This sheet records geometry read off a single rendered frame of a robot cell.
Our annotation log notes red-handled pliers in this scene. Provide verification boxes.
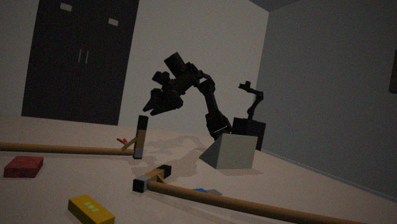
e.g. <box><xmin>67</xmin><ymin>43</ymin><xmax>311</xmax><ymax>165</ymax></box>
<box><xmin>117</xmin><ymin>138</ymin><xmax>128</xmax><ymax>145</ymax></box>

